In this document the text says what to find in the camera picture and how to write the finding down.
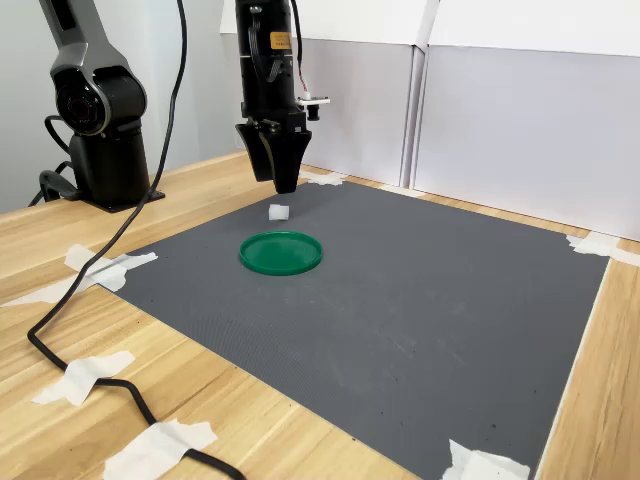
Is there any black table clamp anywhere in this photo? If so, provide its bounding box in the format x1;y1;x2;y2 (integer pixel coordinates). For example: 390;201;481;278
38;169;81;202

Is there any white tape patch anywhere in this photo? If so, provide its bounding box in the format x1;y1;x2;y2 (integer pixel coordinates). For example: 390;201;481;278
565;230;640;267
298;169;347;188
439;438;531;480
32;349;137;407
102;418;219;480
377;183;426;199
0;243;159;308

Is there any white partition panel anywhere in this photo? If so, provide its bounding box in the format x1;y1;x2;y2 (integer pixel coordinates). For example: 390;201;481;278
408;0;640;242
219;0;432;187

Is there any round green lid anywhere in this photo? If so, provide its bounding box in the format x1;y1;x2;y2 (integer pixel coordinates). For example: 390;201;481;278
238;230;324;277

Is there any long thin black cable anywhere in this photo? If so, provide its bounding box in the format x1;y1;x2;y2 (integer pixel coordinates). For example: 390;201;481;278
28;114;74;207

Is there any thick black camera cable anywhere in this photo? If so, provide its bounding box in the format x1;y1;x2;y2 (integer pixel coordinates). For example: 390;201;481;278
27;0;247;480

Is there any dark grey mat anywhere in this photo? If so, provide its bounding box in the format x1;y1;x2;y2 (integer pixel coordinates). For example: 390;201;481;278
112;177;612;480

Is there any small white wrist camera box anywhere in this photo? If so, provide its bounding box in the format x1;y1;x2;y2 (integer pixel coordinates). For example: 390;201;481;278
294;92;332;122

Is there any thin red white wire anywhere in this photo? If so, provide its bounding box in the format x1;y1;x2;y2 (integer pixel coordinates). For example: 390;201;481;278
291;0;314;99

